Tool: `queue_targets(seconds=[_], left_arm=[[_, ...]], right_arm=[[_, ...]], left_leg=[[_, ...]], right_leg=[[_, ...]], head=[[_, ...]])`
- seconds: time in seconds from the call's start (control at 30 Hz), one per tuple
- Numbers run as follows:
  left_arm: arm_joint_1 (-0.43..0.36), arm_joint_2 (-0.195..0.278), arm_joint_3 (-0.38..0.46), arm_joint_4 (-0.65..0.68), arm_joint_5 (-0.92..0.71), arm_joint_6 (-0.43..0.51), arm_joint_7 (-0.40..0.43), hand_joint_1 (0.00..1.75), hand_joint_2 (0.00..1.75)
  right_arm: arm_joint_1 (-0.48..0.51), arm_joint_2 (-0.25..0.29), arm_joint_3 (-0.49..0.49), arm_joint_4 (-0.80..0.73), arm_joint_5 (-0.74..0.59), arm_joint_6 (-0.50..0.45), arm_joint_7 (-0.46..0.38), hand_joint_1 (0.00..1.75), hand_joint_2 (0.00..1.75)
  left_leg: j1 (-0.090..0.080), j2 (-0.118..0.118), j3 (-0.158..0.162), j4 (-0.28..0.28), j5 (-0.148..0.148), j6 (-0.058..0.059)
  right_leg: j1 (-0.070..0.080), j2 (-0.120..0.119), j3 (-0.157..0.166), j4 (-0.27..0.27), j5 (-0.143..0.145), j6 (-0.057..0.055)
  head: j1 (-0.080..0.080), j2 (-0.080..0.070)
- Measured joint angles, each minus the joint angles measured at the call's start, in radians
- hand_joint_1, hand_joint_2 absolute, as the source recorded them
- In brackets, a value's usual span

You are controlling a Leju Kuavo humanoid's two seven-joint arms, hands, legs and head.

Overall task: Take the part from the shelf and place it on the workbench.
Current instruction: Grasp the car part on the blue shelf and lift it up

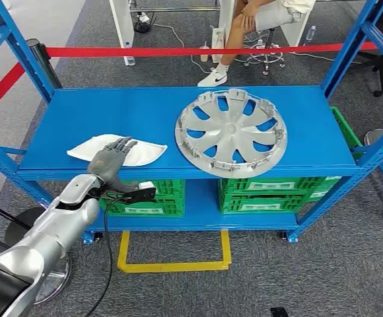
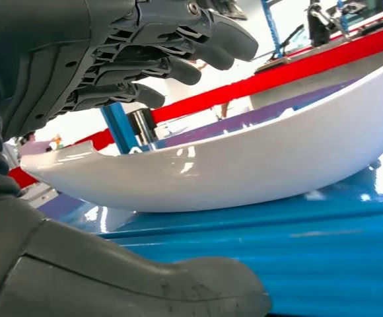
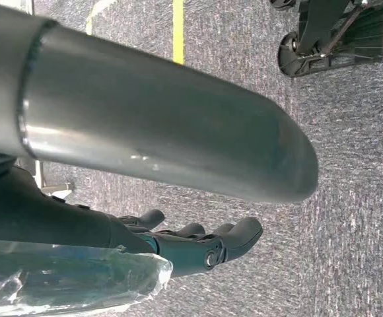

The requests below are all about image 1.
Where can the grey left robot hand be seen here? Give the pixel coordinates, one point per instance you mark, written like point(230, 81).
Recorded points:
point(107, 164)

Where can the white plastic car part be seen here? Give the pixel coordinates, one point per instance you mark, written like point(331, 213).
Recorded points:
point(145, 153)

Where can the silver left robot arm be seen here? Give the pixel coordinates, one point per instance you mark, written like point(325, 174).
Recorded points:
point(46, 236)

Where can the clear water bottle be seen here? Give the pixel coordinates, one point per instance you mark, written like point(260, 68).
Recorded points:
point(311, 35)
point(130, 61)

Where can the chrome barrier stanchion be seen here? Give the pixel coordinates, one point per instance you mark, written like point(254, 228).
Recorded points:
point(46, 65)
point(60, 275)

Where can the silver wheel hubcap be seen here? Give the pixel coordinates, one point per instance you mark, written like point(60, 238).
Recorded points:
point(231, 130)

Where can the plastic drink cup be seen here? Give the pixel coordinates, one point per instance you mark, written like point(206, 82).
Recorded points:
point(204, 54)

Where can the white paper bag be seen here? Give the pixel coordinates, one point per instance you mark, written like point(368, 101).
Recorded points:
point(217, 43)

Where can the person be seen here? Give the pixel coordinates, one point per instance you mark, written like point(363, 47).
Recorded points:
point(237, 39)

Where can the chrome swivel stool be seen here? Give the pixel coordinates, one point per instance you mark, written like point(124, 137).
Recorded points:
point(270, 39)

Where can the chrome round floor base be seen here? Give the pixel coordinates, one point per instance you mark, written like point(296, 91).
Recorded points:
point(374, 138)

